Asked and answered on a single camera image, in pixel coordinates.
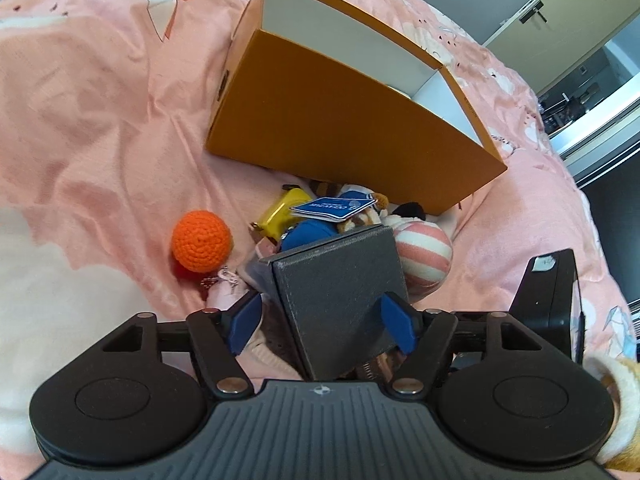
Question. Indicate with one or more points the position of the pink striped white plush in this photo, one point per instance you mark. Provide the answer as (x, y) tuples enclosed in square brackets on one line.
[(425, 250)]

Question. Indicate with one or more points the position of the blue duck plush toy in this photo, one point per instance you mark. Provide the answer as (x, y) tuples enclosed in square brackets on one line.
[(307, 231)]

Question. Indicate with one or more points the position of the white wardrobe door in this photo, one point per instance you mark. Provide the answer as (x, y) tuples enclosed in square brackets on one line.
[(547, 39)]

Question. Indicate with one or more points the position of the yellow toy figure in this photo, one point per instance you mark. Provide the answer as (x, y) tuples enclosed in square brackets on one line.
[(278, 217)]

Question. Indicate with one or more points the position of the pink cloth item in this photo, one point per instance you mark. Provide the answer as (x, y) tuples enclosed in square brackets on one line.
[(269, 353)]

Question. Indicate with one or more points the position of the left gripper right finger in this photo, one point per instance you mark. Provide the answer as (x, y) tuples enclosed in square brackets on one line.
[(425, 339)]

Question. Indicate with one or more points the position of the orange crochet ball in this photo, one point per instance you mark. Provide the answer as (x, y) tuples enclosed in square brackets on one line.
[(201, 242)]

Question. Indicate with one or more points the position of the pink keychain charm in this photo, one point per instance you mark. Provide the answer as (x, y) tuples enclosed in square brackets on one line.
[(221, 289)]

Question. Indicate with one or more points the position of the dark grey box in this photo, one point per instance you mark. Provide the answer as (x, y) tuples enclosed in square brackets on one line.
[(328, 293)]

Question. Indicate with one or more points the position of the pink patterned bed duvet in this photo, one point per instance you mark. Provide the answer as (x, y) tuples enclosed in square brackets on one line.
[(105, 106)]

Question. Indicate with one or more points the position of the person hand in fuzzy sleeve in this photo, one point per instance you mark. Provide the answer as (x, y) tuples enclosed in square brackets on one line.
[(620, 378)]

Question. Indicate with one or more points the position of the orange cardboard storage box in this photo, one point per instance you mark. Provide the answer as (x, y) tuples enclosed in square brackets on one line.
[(324, 91)]

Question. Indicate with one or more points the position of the blue paper tag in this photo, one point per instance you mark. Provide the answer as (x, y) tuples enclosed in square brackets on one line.
[(332, 209)]

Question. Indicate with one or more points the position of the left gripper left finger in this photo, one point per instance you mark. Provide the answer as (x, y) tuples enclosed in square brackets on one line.
[(217, 339)]

